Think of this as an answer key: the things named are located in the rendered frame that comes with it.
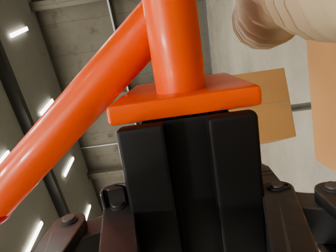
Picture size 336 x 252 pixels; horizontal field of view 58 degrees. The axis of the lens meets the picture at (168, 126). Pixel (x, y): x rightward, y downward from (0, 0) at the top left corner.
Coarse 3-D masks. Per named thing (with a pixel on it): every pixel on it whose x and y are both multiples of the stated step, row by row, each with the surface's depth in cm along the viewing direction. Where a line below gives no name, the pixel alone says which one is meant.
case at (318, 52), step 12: (312, 48) 29; (324, 48) 27; (312, 60) 29; (324, 60) 27; (312, 72) 30; (324, 72) 27; (312, 84) 30; (324, 84) 28; (312, 96) 30; (324, 96) 28; (312, 108) 31; (324, 108) 28; (312, 120) 31; (324, 120) 29; (324, 132) 29; (324, 144) 29; (324, 156) 30
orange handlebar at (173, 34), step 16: (144, 0) 12; (160, 0) 11; (176, 0) 11; (192, 0) 12; (144, 16) 12; (160, 16) 12; (176, 16) 12; (192, 16) 12; (160, 32) 12; (176, 32) 12; (192, 32) 12; (160, 48) 12; (176, 48) 12; (192, 48) 12; (160, 64) 12; (176, 64) 12; (192, 64) 12; (160, 80) 12; (176, 80) 12; (192, 80) 12
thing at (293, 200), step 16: (272, 192) 11; (288, 192) 11; (272, 208) 10; (288, 208) 10; (272, 224) 9; (288, 224) 9; (304, 224) 9; (272, 240) 9; (288, 240) 9; (304, 240) 8
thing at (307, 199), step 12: (264, 168) 15; (264, 180) 14; (276, 180) 13; (300, 192) 12; (300, 204) 11; (312, 204) 11; (312, 216) 11; (324, 216) 11; (312, 228) 11; (324, 228) 11; (324, 240) 11
